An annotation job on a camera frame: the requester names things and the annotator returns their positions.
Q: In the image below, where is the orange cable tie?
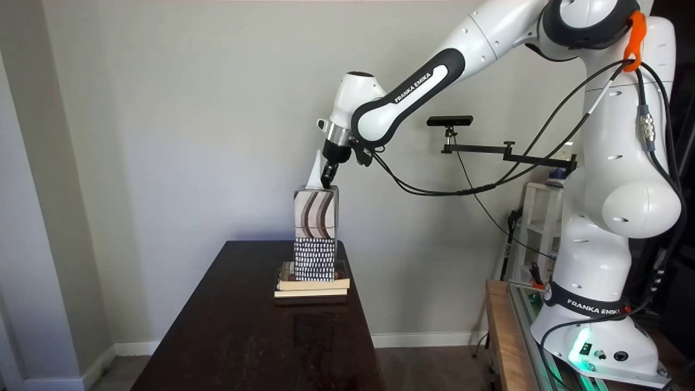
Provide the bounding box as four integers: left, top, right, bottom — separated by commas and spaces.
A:
620, 9, 649, 75

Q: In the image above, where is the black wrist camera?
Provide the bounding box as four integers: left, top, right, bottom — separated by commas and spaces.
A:
349, 142, 376, 169

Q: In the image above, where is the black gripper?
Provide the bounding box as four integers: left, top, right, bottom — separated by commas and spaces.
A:
319, 142, 355, 193

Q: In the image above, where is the thick book with cream pages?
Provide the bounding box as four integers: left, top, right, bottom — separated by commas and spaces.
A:
270, 288, 351, 301

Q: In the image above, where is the grey striped cloth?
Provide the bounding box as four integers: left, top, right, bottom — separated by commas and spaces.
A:
290, 184, 341, 244

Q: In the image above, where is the dark wooden dresser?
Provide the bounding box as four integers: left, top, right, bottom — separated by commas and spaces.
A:
128, 238, 387, 391

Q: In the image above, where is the wooden workbench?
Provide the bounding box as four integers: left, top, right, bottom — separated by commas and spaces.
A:
484, 279, 539, 391

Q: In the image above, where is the white shelf unit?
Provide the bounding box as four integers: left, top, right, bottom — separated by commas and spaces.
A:
504, 179, 567, 288

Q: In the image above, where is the black bar-shaped camera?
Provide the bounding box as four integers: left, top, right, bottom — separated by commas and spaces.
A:
426, 113, 476, 131

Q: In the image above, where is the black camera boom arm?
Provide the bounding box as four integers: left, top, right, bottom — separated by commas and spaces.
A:
438, 127, 582, 176

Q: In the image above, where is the black equipment case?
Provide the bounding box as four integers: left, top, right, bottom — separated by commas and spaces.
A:
649, 246, 695, 364

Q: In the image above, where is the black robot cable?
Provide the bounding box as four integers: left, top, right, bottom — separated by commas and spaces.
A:
367, 58, 634, 200

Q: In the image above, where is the long white tissue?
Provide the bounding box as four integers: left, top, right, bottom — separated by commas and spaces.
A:
303, 147, 327, 193

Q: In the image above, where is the thin black camera cable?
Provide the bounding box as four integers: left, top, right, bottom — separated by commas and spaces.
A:
451, 147, 559, 266

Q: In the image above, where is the dark blue book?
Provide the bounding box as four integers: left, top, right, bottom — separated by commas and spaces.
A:
273, 280, 353, 296

